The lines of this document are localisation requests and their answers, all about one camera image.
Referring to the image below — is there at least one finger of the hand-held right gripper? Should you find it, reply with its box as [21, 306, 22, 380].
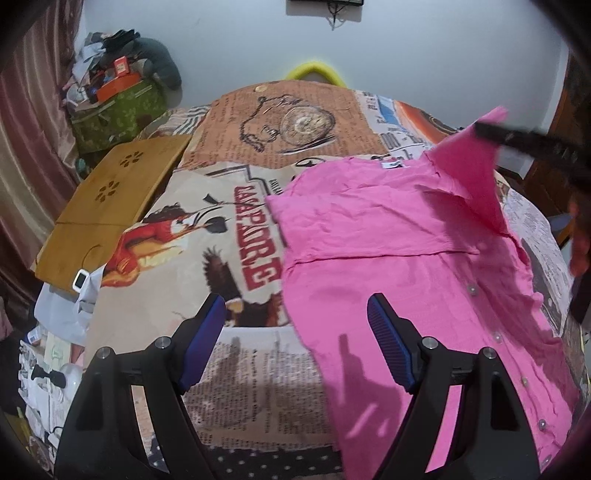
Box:
[475, 119, 581, 171]

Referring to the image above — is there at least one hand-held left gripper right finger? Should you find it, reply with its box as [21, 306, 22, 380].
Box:
[366, 292, 542, 480]

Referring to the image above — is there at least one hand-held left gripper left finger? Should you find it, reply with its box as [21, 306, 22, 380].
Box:
[53, 293, 227, 480]

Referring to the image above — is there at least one pink button shirt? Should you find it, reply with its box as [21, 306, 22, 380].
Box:
[265, 106, 583, 476]

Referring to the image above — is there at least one pile of clothes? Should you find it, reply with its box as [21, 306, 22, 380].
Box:
[65, 30, 139, 102]

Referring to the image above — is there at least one person's right hand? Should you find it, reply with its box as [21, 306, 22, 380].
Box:
[567, 191, 591, 278]

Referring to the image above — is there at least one wooden door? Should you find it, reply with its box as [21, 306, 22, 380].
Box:
[526, 51, 591, 217]

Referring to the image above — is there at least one dark dotted sheet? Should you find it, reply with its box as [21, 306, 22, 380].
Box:
[139, 443, 347, 480]

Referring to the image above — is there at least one printed bedsheet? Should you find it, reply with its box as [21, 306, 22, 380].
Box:
[32, 85, 587, 467]

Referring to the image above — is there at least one wooden lap board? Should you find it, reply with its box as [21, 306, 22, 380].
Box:
[36, 134, 192, 283]

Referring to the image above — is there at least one floor clutter pile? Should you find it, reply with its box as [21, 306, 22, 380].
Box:
[14, 323, 88, 462]

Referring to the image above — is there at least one yellow foam tube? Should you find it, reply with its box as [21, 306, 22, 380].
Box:
[284, 60, 347, 88]

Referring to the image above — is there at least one green patterned storage box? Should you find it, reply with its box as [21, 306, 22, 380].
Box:
[70, 78, 167, 155]

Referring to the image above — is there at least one flat orange box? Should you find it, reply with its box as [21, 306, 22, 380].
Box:
[96, 74, 141, 103]

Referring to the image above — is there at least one pink striped curtain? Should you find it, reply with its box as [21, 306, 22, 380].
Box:
[0, 0, 88, 324]

